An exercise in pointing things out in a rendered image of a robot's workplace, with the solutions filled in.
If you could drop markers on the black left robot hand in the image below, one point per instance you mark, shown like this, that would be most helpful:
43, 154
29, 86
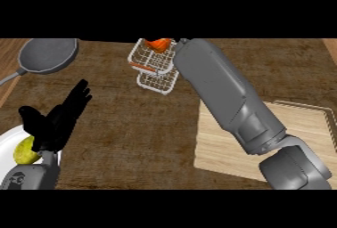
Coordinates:
60, 120

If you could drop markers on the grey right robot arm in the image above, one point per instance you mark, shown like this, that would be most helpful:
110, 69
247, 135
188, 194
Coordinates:
237, 112

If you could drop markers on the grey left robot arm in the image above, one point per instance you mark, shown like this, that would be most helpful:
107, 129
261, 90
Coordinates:
30, 175

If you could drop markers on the pale wooden tray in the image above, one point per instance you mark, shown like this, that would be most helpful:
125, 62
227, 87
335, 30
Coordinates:
281, 142

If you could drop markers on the yellow-green pear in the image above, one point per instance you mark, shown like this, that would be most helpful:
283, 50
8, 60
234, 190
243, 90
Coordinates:
24, 151

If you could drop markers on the white plate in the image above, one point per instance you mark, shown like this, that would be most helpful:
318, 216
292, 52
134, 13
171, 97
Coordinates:
8, 151

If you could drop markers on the brown woven placemat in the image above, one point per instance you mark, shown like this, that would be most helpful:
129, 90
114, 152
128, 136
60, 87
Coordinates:
132, 124

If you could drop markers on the grey frying pan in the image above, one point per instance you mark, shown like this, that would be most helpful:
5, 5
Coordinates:
46, 56

